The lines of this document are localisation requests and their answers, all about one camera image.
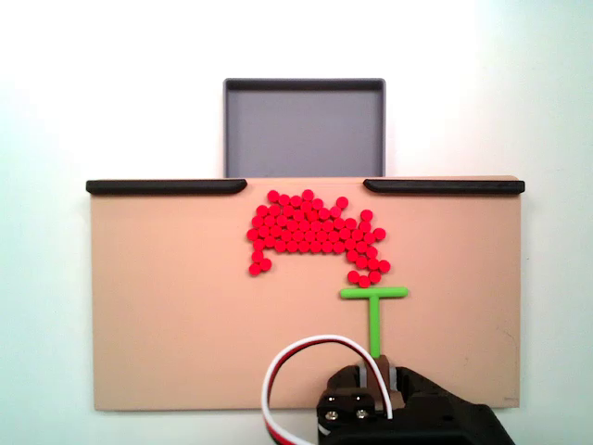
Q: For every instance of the black foam edge rail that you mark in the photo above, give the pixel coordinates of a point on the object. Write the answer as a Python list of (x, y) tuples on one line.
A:
[(162, 186), (445, 186)]

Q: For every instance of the red cylindrical granules heap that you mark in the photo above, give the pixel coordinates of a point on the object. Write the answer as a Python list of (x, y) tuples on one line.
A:
[(310, 232)]

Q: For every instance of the grey shallow tray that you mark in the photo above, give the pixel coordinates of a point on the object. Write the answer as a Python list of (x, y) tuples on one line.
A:
[(303, 134)]

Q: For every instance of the green T pusher brown block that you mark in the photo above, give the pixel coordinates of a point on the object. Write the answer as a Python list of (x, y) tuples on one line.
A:
[(374, 324)]

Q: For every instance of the peach flat board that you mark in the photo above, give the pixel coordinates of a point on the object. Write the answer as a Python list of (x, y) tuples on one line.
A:
[(185, 301)]

